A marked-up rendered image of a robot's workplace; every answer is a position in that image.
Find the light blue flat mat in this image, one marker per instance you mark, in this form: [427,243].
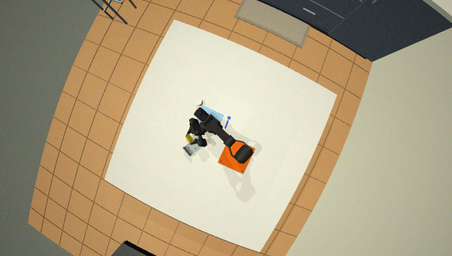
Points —
[217,115]

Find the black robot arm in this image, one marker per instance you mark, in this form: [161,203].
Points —
[212,125]

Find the grey cylinder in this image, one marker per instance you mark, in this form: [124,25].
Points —
[198,102]

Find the yellow plate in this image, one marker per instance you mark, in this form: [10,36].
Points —
[189,138]

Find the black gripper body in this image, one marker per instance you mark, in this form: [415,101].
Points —
[201,142]

